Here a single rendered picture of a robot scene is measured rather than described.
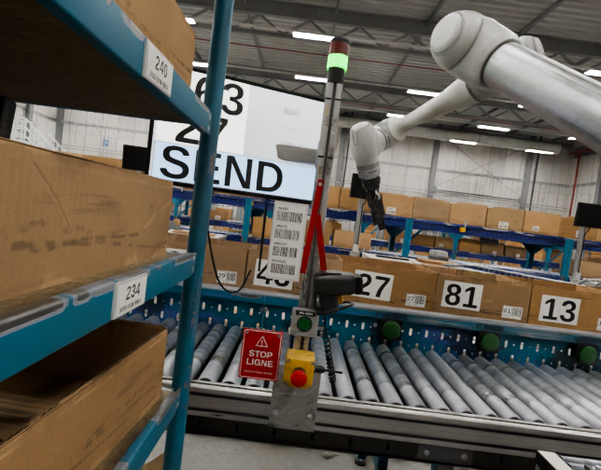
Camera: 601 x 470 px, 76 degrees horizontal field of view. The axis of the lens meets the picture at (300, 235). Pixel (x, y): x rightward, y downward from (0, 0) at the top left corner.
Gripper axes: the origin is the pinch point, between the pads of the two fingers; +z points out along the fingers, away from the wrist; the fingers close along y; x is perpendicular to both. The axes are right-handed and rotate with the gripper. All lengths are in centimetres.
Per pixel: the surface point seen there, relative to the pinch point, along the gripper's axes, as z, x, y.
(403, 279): 20.7, 0.2, 16.9
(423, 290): 27.0, 6.5, 20.1
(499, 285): 33, 37, 26
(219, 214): 265, -141, -843
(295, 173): -43, -34, 40
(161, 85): -73, -52, 104
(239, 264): -2, -61, 0
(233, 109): -63, -45, 36
